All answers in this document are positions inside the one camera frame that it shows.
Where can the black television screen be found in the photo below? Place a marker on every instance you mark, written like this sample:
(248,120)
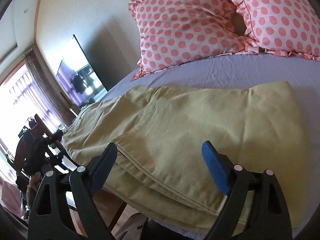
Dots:
(77,77)

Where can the dark wooden chair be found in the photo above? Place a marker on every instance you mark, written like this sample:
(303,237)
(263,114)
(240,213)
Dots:
(39,151)

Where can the lavender bed sheet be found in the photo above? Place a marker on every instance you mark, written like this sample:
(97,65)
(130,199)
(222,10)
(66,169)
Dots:
(244,71)

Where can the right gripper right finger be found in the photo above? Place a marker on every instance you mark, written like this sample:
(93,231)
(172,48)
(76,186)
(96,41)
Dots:
(255,207)

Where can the pink polka dot pillow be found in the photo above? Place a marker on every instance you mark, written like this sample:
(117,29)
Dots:
(280,27)
(173,32)

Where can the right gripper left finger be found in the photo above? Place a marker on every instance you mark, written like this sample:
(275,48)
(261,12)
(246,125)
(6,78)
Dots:
(50,216)

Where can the khaki pants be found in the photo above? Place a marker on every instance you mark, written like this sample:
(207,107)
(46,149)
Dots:
(159,132)

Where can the brown curtain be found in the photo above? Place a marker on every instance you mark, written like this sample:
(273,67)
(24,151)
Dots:
(46,89)

